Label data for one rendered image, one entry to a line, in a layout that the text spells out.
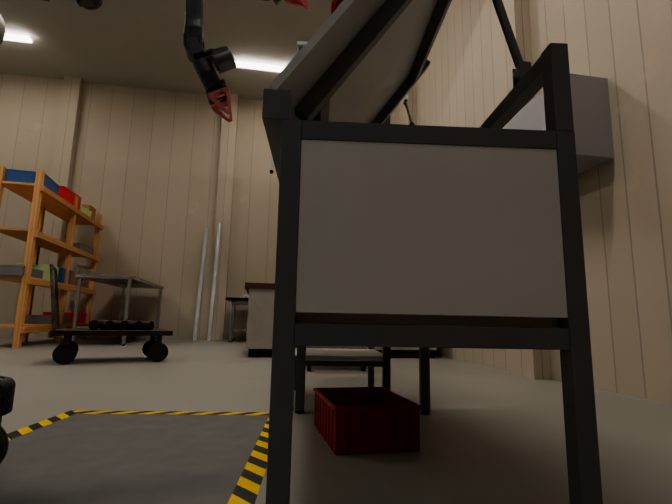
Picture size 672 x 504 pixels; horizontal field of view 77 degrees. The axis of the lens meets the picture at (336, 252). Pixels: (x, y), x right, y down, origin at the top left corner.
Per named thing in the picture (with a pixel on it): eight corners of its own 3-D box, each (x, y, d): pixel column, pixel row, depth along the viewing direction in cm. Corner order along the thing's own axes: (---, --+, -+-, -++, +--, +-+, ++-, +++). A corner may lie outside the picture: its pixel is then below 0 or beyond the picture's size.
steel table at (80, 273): (160, 339, 771) (165, 280, 788) (126, 346, 577) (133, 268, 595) (116, 338, 758) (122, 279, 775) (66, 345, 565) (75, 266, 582)
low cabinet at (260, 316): (439, 358, 473) (438, 288, 486) (240, 358, 437) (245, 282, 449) (393, 348, 638) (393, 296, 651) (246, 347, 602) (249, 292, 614)
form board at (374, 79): (298, 223, 201) (295, 221, 201) (420, 71, 217) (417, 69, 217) (275, 91, 84) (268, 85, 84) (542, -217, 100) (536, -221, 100)
